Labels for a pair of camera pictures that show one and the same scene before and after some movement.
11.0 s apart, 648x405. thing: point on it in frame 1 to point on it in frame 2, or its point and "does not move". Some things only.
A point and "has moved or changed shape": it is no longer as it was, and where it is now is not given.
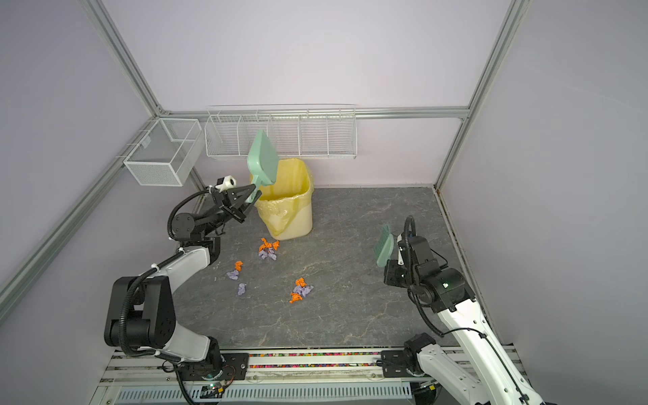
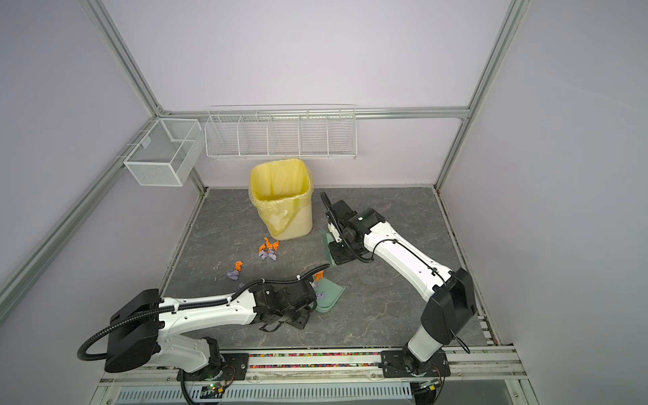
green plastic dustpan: x=263 y=160 to x=326 y=293
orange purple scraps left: x=234 y=274 does not move
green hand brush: x=384 y=245 has moved or changed shape
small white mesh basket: x=168 y=153 does not move
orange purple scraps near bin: x=268 y=249 does not move
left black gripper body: x=223 y=209 to x=297 y=318
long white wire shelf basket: x=299 y=132 does not move
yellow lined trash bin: x=285 y=206 does not move
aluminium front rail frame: x=280 y=378 does not move
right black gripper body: x=397 y=275 to x=342 y=252
